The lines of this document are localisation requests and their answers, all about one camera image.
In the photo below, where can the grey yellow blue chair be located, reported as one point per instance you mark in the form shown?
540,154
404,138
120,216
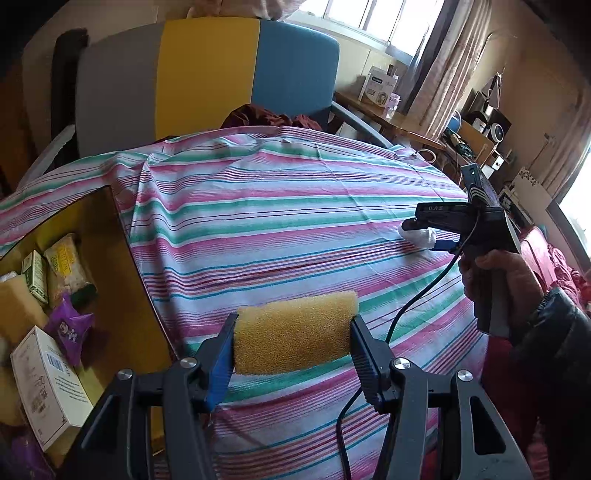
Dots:
207,69

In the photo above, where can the window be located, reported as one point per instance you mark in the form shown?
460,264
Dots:
360,18
579,217

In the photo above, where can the pink patterned curtain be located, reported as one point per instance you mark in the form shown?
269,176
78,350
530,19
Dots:
240,7

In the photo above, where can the wooden side table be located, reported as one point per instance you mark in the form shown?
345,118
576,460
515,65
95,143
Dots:
397,127

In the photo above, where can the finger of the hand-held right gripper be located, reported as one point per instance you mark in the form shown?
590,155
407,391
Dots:
445,245
429,225

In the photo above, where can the small green white box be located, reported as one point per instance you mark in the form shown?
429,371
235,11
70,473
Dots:
34,277

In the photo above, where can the black stereo speaker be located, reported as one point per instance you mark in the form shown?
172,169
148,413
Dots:
494,124

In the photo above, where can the person's right hand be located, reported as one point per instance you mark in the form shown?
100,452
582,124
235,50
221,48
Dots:
521,286

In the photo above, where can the brown cardboard box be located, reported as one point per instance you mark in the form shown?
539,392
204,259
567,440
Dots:
475,143

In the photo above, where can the white foam piece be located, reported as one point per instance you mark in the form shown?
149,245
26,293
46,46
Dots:
46,154

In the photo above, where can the striped pink green tablecloth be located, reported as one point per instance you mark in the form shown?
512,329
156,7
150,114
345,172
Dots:
277,221

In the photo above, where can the wooden wardrobe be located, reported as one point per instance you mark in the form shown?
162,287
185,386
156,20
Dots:
14,120

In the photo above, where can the black rolled mat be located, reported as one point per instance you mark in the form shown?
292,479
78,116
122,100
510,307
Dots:
67,60

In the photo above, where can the person's right forearm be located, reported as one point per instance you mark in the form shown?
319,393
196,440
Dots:
554,350

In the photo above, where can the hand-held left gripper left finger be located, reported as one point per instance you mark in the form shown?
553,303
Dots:
221,369

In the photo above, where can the large yellow sponge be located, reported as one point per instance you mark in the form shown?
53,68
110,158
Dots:
295,332

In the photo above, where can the white patterned bag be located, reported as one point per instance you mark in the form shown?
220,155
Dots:
531,189

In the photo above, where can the white plastic bag ball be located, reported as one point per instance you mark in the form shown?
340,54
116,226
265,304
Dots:
420,236

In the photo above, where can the red blanket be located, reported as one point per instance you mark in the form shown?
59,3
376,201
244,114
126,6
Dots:
561,267

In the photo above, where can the white cardboard box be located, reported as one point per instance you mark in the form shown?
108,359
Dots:
46,387

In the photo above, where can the maroon cloth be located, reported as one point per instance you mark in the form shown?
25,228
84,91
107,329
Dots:
258,115

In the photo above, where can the small pink bottle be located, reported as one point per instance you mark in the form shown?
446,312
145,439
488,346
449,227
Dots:
394,102

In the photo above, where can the white box with blue label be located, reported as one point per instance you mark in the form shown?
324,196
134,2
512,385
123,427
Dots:
376,85

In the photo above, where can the yellow green packet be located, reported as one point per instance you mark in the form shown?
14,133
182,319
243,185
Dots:
64,263

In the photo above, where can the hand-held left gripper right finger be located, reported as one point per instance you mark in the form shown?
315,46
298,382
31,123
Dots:
367,360

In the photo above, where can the gold metal tin box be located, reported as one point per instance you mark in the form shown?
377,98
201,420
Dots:
122,281

